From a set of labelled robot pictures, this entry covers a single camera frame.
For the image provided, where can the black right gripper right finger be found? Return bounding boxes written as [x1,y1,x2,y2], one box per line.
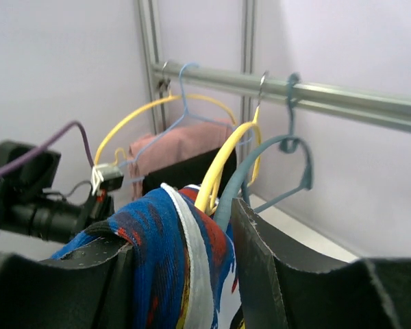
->
[231,199,411,328]

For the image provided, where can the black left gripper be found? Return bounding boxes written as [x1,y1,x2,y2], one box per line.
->
[75,190,114,233]

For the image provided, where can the pink garment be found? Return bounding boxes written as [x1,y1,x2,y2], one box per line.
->
[128,119,233,200]

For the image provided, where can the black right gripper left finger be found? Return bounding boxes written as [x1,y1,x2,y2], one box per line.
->
[0,236,133,328]

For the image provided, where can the blue red white patterned trousers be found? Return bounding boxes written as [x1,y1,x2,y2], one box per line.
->
[53,184,244,328]

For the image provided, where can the yellow plastic hanger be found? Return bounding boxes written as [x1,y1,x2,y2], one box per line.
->
[93,93,238,167]
[195,106,262,215]

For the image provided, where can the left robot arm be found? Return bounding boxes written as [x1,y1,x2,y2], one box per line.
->
[0,151,114,243]

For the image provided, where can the aluminium frame post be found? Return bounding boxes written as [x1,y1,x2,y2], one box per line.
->
[135,0,260,138]

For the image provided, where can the teal plastic hanger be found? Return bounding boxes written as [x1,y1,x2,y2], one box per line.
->
[212,73,315,230]

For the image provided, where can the aluminium hanging rail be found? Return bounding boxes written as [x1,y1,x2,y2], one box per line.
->
[152,61,411,136]

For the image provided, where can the black garment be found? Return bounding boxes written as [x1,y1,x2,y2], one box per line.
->
[142,148,220,195]

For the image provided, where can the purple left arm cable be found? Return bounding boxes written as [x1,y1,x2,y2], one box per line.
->
[0,119,96,182]

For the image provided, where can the light blue wire hanger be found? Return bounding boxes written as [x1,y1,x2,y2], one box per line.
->
[118,62,254,186]

